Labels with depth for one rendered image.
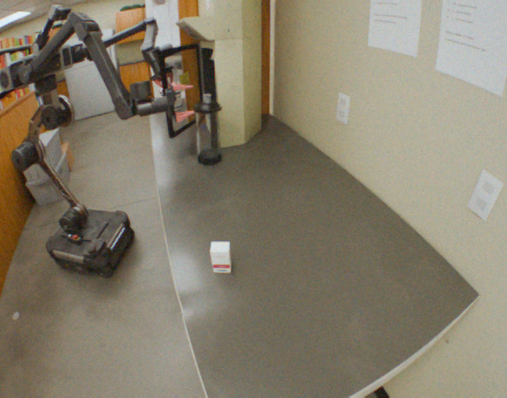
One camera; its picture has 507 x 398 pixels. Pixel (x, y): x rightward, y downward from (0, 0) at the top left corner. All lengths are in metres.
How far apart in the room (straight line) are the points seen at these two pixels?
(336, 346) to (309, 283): 0.17
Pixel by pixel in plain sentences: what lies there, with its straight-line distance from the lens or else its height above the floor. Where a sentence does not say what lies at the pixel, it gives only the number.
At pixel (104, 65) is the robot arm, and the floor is 1.38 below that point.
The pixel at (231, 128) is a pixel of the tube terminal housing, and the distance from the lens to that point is 1.18.
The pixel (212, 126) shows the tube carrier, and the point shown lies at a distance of 1.01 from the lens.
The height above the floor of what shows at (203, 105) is 1.18.
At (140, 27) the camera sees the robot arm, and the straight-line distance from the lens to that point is 1.74.
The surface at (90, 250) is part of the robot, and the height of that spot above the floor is 0.32.
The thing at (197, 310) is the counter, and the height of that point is 0.94.
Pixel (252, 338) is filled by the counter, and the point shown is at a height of 0.94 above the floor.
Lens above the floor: 1.45
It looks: 36 degrees down
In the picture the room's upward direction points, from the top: 1 degrees counter-clockwise
